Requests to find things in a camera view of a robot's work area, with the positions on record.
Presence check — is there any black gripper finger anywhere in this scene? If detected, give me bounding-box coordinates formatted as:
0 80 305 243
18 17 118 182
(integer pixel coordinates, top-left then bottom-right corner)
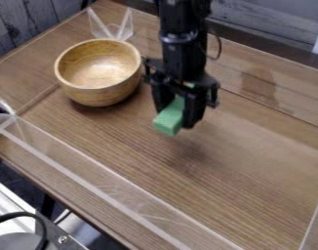
150 80 175 112
183 88 207 129

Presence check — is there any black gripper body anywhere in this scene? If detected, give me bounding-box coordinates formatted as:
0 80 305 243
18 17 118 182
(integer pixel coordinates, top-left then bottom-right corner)
143 31 221 107

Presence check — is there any green rectangular block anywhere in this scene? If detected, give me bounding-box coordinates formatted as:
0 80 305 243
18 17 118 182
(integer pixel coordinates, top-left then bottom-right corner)
151 82 198 138

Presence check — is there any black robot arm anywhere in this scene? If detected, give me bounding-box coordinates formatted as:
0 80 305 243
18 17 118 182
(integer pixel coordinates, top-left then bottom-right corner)
143 0 221 135

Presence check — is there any brown wooden bowl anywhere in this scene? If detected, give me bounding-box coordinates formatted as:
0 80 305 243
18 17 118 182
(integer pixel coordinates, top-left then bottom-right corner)
54 39 142 106

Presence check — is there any grey round base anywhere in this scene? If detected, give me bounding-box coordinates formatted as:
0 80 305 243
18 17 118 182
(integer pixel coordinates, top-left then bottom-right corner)
0 231 59 250

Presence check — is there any clear acrylic barrier wall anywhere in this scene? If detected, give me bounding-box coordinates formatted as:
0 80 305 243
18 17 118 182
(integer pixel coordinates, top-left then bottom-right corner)
0 14 318 250

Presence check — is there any grey metal bracket with screw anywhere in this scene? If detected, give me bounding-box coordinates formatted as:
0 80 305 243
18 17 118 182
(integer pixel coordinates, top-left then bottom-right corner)
40 212 88 250

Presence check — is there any black cable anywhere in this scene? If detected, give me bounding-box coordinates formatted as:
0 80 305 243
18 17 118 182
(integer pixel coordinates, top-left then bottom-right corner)
0 211 50 250

